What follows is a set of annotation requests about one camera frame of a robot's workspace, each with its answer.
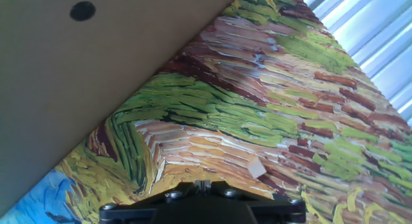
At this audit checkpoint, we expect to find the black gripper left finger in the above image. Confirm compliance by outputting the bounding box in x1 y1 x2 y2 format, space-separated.
98 181 203 224

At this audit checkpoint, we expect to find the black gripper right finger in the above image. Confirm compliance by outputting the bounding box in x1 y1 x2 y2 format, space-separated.
211 180 306 224

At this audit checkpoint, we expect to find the brown cardboard box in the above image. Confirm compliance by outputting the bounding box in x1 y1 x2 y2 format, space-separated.
0 0 243 218

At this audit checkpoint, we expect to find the small wooden cube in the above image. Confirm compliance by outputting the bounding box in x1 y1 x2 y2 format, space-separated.
247 155 268 180

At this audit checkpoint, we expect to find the painting print cloth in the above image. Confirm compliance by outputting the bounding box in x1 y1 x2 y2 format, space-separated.
0 0 412 224

